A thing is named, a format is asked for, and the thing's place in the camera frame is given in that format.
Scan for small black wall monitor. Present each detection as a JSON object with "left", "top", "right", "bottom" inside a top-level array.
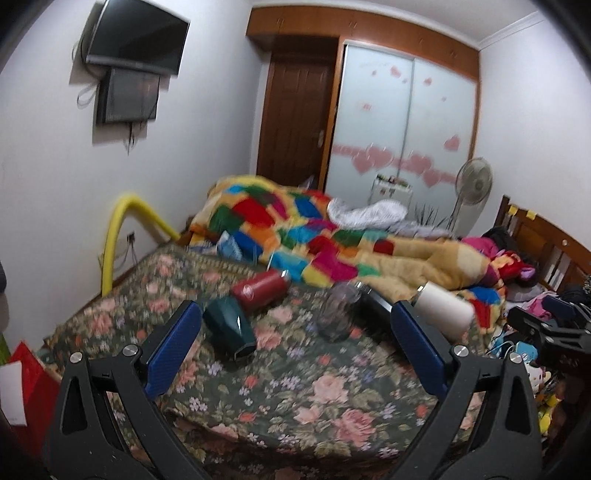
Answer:
[{"left": 95, "top": 68, "right": 160, "bottom": 125}]

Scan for floral bed sheet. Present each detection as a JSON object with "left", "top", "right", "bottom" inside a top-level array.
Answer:
[{"left": 44, "top": 245, "right": 437, "bottom": 464}]

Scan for red plush toy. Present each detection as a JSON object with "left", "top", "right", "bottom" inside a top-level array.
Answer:
[{"left": 491, "top": 250, "right": 538, "bottom": 288}]

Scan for wooden headboard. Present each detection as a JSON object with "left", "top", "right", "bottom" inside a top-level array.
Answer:
[{"left": 494, "top": 195, "right": 590, "bottom": 293}]

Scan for standing electric fan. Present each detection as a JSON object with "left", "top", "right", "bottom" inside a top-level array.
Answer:
[{"left": 448, "top": 157, "right": 493, "bottom": 231}]

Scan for black thermos bottle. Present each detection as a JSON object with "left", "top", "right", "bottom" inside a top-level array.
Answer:
[{"left": 353, "top": 282, "right": 407, "bottom": 346}]

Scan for clear glass cup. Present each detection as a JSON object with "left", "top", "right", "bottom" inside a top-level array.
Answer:
[{"left": 315, "top": 283, "right": 361, "bottom": 342}]

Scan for white grey crumpled cloth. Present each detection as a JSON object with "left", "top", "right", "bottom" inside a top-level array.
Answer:
[{"left": 327, "top": 198, "right": 455, "bottom": 240}]

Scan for frosted sliding wardrobe doors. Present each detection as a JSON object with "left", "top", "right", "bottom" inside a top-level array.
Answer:
[{"left": 325, "top": 43, "right": 478, "bottom": 227}]

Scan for white thermos cup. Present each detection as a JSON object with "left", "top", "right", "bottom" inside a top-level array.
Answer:
[{"left": 412, "top": 282, "right": 476, "bottom": 342}]

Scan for dark green faceted cup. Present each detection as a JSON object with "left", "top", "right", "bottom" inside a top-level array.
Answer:
[{"left": 204, "top": 295, "right": 257, "bottom": 361}]

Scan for colourful patchwork blanket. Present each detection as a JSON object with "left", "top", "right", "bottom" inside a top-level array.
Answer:
[{"left": 189, "top": 175, "right": 505, "bottom": 333}]

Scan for yellow foam padded rail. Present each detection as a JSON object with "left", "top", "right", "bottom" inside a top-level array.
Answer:
[{"left": 100, "top": 193, "right": 181, "bottom": 298}]

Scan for red paper bag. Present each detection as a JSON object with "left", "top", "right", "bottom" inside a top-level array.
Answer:
[{"left": 1, "top": 342, "right": 60, "bottom": 459}]

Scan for wall mounted black television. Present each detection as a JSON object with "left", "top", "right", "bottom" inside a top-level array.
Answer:
[{"left": 83, "top": 0, "right": 189, "bottom": 76}]

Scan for red thermos bottle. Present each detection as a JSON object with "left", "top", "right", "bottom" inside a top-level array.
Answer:
[{"left": 230, "top": 270, "right": 291, "bottom": 313}]

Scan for brown wooden door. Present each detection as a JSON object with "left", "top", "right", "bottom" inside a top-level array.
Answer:
[{"left": 256, "top": 53, "right": 335, "bottom": 186}]

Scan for small white cabinet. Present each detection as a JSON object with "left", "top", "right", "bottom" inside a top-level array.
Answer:
[{"left": 369, "top": 174, "right": 413, "bottom": 209}]

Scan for wooden overhead cabinets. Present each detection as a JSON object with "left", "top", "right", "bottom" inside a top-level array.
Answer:
[{"left": 246, "top": 5, "right": 480, "bottom": 80}]

